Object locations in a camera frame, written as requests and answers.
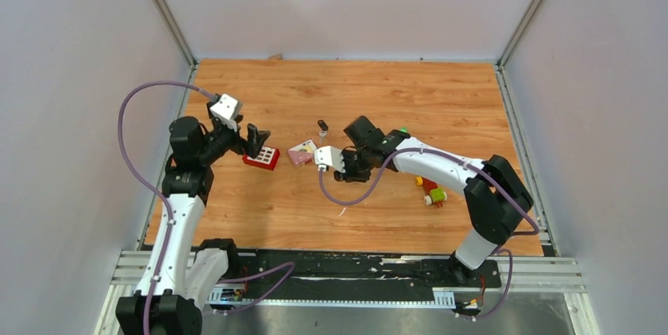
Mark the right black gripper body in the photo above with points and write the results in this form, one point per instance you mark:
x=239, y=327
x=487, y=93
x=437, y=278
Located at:
x=357, y=165

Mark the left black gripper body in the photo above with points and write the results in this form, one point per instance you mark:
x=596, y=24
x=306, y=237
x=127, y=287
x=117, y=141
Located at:
x=221, y=139

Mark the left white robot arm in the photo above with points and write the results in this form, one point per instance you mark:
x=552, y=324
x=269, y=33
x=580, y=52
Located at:
x=171, y=295

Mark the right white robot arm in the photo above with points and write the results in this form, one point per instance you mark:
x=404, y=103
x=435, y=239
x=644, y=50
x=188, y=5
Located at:
x=496, y=198

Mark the red paint tray box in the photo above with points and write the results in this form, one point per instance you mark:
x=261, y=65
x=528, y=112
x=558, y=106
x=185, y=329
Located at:
x=266, y=159

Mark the pink card box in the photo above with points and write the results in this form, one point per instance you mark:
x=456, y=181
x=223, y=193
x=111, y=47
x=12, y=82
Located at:
x=302, y=154

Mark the colourful toy block car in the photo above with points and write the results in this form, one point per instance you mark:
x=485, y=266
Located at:
x=434, y=195

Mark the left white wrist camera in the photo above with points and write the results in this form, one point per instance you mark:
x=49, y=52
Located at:
x=226, y=109

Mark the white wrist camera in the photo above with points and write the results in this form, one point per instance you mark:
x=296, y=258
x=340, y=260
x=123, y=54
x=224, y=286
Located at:
x=226, y=109
x=329, y=157

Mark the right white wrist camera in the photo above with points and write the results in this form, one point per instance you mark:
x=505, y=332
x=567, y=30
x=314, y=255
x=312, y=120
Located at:
x=329, y=157

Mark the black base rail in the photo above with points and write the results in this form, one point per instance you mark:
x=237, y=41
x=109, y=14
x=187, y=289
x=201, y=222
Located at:
x=353, y=276

